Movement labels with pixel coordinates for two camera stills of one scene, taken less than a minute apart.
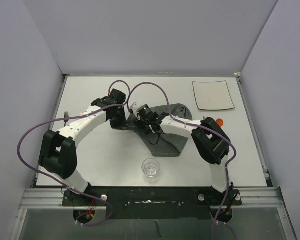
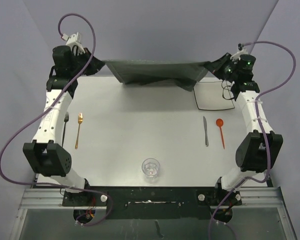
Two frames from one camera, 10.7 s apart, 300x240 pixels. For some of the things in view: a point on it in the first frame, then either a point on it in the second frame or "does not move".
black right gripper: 140,123 → 215,67
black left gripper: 121,125 → 93,66
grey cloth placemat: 161,145 → 142,72
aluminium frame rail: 251,197 does not move
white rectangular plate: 213,96 does not move
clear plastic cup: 151,168 does not move
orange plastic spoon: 220,122 does not move
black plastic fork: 66,116 does not move
